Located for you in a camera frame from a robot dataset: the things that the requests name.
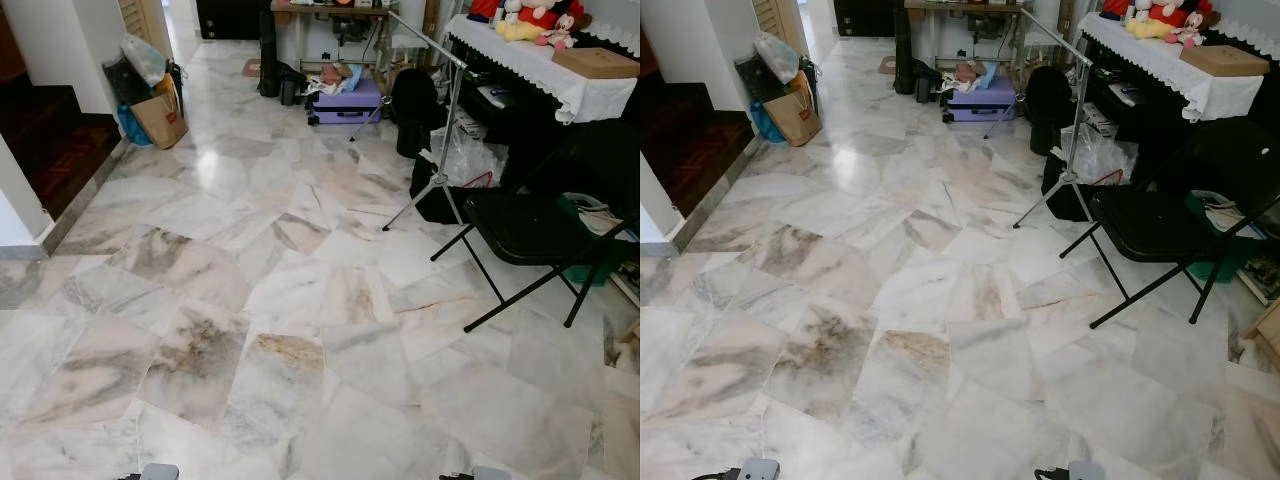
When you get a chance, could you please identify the silver tripod stand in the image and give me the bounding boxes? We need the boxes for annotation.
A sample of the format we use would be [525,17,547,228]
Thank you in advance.
[984,9,1102,230]
[349,11,472,233]

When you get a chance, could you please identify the flat brown cardboard box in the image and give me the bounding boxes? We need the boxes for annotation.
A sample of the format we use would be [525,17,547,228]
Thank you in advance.
[1179,44,1272,78]
[551,46,641,80]

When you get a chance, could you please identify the clear plastic bag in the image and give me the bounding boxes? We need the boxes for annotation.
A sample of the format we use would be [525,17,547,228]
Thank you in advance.
[1061,122,1138,187]
[430,124,503,189]

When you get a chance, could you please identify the pile of clothes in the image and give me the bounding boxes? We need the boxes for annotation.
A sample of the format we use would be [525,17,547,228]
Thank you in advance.
[318,61,368,92]
[953,59,1002,90]

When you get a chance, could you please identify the black rolled mat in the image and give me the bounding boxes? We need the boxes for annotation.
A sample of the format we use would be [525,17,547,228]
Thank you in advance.
[892,8,917,97]
[257,9,282,99]

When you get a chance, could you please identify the dark wooden stairs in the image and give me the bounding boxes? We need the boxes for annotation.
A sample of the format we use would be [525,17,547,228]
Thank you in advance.
[0,10,123,223]
[640,30,757,217]

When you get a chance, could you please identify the white plastic bag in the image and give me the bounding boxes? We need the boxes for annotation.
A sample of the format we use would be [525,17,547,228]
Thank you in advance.
[120,34,170,87]
[752,31,802,84]

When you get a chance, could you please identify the yellow plush toy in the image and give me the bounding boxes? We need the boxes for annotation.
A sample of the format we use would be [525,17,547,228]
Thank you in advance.
[1126,15,1179,42]
[494,17,547,44]

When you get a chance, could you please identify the white lace tablecloth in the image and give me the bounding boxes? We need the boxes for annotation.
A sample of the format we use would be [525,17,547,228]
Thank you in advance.
[444,13,641,126]
[1077,11,1280,123]

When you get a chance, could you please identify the red mouse plush toy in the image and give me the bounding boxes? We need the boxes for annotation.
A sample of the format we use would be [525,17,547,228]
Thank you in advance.
[1100,0,1219,49]
[467,0,588,51]

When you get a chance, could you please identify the black upright piano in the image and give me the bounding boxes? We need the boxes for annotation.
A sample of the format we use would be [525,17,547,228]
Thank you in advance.
[458,38,641,196]
[1083,38,1280,196]

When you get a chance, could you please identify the black backpack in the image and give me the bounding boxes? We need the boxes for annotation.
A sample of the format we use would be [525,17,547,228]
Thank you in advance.
[1024,64,1078,157]
[389,67,447,160]

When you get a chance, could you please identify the green crate with papers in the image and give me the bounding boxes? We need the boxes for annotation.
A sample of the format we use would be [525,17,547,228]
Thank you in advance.
[558,190,641,288]
[1184,188,1280,285]

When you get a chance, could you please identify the black cabinet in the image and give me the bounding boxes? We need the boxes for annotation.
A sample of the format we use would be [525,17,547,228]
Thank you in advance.
[832,0,907,40]
[194,0,267,42]

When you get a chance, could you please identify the wooden louvre door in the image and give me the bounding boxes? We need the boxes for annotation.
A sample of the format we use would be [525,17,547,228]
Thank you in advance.
[117,0,174,63]
[751,0,810,58]

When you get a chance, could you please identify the black bag with red trim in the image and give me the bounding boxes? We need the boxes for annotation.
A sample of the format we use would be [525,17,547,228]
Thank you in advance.
[1041,150,1127,224]
[409,154,497,227]

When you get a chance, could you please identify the blue bag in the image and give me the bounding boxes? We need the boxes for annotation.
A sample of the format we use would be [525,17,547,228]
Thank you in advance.
[116,104,153,149]
[749,100,787,145]

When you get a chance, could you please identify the purple suitcase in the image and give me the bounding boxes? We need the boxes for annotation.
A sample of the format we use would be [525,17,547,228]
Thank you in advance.
[307,77,387,127]
[944,74,1022,124]

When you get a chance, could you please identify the wooden desk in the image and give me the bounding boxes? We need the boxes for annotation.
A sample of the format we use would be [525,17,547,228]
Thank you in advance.
[269,0,397,97]
[904,0,1032,96]

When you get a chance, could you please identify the black folding chair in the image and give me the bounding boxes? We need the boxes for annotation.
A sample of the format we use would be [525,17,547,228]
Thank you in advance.
[431,120,641,333]
[1059,118,1280,329]

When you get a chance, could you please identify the brown paper bag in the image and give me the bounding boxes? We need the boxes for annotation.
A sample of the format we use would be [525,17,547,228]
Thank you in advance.
[762,88,824,149]
[130,88,190,151]

